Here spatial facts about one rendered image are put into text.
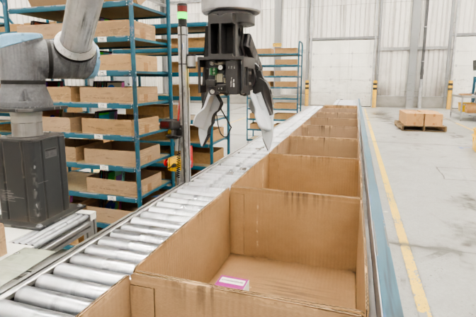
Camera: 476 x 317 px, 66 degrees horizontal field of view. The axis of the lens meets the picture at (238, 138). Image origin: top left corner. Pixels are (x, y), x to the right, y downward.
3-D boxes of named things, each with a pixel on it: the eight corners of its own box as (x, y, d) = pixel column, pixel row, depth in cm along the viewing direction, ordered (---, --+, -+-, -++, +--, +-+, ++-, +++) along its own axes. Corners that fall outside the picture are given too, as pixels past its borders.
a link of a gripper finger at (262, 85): (253, 124, 58) (229, 74, 58) (256, 122, 60) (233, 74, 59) (279, 111, 56) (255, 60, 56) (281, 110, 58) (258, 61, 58)
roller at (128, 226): (124, 231, 143) (123, 219, 142) (252, 250, 127) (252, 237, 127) (116, 236, 138) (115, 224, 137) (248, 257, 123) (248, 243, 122)
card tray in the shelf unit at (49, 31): (17, 41, 244) (15, 25, 243) (53, 44, 272) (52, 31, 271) (64, 39, 231) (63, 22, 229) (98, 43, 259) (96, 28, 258)
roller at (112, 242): (103, 245, 131) (102, 233, 130) (241, 268, 115) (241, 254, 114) (93, 252, 126) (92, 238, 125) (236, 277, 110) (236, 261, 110)
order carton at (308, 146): (287, 173, 161) (287, 135, 158) (357, 179, 152) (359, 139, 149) (266, 202, 124) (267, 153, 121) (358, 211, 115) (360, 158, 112)
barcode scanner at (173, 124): (158, 139, 182) (159, 118, 182) (169, 139, 194) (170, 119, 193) (169, 139, 180) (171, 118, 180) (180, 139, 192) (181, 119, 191)
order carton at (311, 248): (228, 255, 87) (228, 185, 84) (358, 274, 78) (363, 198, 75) (134, 386, 50) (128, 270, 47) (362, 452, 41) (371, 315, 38)
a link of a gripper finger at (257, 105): (260, 156, 54) (234, 100, 54) (269, 148, 59) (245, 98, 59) (279, 148, 53) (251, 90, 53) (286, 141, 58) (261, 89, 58)
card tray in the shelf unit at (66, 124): (25, 129, 254) (23, 115, 253) (59, 124, 282) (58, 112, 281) (70, 132, 241) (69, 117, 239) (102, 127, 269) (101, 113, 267)
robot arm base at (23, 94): (-17, 107, 133) (-20, 79, 132) (25, 104, 151) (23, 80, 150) (25, 108, 128) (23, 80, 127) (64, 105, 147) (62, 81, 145)
